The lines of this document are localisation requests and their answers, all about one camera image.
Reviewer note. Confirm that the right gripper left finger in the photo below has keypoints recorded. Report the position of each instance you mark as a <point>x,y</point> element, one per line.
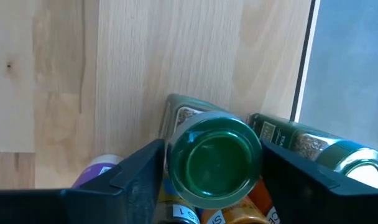
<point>83,205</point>

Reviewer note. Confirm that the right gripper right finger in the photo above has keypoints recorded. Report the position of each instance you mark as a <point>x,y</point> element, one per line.
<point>325,205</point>

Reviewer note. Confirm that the green-lid oregano spice jar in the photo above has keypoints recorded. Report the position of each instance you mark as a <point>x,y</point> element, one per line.
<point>301,140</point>
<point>215,161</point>

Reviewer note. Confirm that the purple label black-lid spice jar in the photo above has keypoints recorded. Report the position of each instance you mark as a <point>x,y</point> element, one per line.
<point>95,171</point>

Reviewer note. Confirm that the black aluminium table frame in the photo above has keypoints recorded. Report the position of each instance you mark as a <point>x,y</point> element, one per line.
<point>302,62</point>

